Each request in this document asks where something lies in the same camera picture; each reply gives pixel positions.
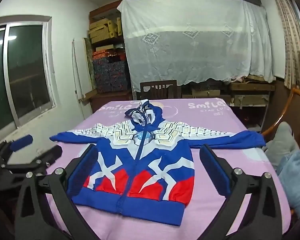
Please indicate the beige patterned curtain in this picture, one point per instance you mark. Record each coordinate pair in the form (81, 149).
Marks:
(292, 42)

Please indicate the light blue cloth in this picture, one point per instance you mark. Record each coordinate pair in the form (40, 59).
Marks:
(295, 180)

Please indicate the sliding window with grey frame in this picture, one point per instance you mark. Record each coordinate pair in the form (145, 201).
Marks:
(27, 75)

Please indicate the green patterned board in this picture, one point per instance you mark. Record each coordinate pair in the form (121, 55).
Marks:
(88, 65)

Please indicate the white lace cloth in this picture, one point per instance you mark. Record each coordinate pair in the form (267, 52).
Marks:
(190, 55)

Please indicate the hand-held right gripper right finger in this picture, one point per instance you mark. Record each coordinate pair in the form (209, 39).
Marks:
(215, 173)

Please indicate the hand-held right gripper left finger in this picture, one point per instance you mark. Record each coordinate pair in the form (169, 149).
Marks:
(82, 171)

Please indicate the yellow cardboard box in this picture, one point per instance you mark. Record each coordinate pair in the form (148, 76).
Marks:
(102, 37)
(101, 25)

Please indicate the dark wooden chair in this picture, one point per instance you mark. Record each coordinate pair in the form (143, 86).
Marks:
(146, 90)

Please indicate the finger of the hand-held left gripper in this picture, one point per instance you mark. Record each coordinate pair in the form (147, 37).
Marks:
(21, 142)
(51, 153)

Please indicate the brown wooden shelf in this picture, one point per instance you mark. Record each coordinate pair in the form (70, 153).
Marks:
(110, 102)

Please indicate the white leaning board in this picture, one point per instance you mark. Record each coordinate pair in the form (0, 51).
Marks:
(77, 67)

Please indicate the grey cloth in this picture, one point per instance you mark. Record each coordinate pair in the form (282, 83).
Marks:
(282, 140)

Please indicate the orange wooden chair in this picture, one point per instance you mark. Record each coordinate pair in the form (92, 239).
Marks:
(290, 100)

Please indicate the blue red white hoodie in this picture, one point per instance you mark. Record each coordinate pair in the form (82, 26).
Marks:
(150, 206)

